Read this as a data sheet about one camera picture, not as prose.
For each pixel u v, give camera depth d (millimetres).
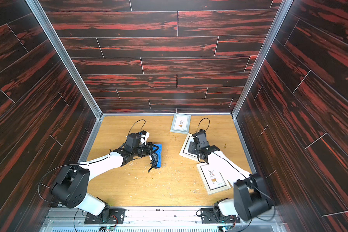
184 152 964
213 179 860
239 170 466
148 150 770
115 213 750
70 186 443
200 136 665
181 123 1146
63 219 734
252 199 415
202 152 619
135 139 692
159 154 847
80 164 492
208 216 731
